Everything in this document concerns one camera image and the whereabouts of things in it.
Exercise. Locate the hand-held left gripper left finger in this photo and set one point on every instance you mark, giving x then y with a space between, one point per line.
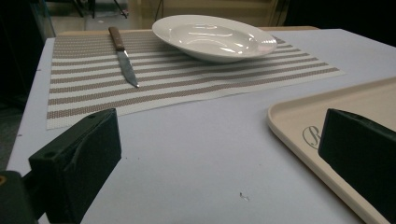
79 161

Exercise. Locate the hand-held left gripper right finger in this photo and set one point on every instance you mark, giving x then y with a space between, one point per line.
361 152

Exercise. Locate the beige plastic tray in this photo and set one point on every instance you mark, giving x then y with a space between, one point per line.
351 105

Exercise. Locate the striped woven placemat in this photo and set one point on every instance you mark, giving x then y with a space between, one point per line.
162 81

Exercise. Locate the white deep plate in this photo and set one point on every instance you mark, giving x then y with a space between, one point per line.
214 39

